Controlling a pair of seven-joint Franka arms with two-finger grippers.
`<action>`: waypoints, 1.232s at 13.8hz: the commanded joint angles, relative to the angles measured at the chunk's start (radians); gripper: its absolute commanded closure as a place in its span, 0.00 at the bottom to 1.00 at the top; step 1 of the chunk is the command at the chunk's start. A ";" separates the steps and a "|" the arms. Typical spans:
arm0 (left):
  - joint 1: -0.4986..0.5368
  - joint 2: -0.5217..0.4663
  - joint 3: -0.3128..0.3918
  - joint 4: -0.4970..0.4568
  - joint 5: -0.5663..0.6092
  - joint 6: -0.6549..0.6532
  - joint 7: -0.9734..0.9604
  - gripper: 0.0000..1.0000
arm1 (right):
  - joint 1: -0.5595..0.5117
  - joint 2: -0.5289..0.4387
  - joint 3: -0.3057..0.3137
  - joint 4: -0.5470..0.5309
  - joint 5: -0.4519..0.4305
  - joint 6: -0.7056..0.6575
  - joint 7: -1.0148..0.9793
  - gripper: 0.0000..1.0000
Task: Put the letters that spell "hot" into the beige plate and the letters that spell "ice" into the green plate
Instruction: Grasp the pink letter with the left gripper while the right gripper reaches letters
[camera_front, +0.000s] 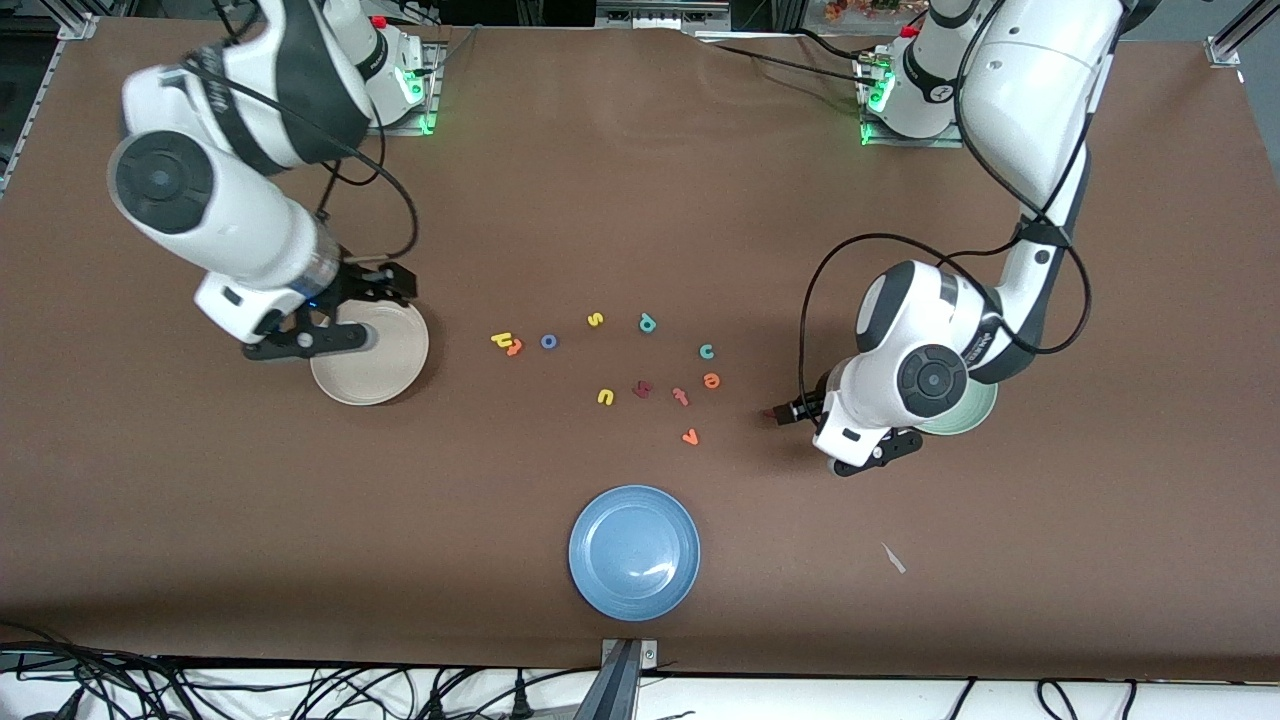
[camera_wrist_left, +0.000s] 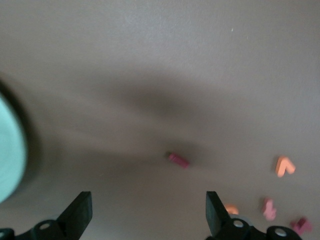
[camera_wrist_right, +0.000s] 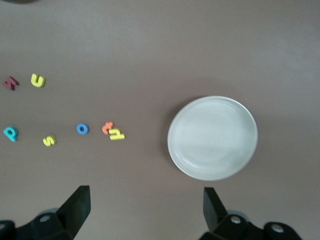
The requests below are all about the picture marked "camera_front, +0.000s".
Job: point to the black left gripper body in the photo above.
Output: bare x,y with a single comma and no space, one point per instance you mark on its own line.
822,396

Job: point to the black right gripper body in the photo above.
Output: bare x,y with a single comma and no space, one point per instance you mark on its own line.
362,283

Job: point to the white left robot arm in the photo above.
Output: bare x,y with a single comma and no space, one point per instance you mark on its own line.
1030,100

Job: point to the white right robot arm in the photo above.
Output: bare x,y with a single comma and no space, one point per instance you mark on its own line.
230,220

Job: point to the beige brown round plate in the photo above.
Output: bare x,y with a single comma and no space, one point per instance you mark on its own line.
385,368

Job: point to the pale green round plate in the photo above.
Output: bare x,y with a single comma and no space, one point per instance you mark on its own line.
975,415

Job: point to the white paper scrap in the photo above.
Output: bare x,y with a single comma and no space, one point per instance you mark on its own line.
893,558

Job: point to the blue round plate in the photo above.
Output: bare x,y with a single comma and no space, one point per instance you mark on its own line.
634,553

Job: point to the brown table cover mat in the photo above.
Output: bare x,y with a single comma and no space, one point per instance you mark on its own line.
640,200

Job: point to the grey power strip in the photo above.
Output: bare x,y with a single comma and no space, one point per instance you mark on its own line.
660,15

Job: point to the black power plug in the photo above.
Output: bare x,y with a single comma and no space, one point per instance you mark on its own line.
437,703
520,697

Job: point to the orange dried flowers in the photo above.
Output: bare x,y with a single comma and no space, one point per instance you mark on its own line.
860,8

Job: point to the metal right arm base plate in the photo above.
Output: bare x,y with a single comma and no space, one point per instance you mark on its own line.
433,110

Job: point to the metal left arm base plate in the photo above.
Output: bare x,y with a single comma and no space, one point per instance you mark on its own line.
880,141

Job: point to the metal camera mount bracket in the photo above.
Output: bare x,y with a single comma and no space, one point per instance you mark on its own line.
648,655

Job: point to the aluminium frame rail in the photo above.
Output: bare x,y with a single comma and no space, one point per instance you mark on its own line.
78,27

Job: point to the aluminium frame post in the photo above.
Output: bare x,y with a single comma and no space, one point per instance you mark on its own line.
1228,42

